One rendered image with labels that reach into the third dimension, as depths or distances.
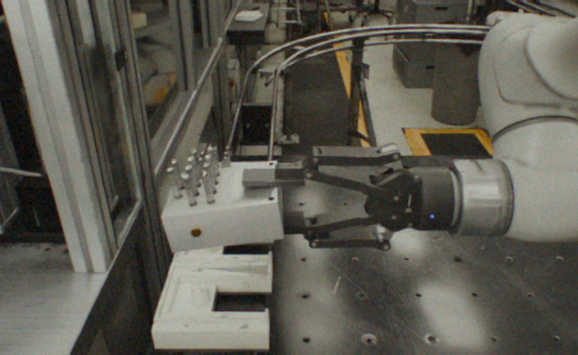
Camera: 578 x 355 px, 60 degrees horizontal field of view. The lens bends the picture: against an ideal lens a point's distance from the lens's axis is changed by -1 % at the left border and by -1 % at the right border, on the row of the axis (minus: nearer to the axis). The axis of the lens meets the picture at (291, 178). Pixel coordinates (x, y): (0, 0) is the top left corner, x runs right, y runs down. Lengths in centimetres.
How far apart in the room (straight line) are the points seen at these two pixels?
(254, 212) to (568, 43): 38
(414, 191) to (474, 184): 6
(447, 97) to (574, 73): 285
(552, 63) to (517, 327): 52
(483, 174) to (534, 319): 48
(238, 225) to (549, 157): 35
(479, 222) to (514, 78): 18
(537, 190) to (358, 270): 52
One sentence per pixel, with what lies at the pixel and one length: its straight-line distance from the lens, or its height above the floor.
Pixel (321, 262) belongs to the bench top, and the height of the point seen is 68.
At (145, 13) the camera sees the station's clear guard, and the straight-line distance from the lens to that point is 97.
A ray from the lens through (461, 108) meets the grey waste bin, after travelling 349.
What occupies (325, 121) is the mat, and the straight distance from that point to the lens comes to 339.
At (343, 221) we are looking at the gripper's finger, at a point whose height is 101.
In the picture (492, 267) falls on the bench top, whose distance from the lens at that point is 110.
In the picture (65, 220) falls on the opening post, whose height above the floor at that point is 99.
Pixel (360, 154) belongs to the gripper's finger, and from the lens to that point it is 55.
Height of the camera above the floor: 133
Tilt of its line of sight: 29 degrees down
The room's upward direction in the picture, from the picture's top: straight up
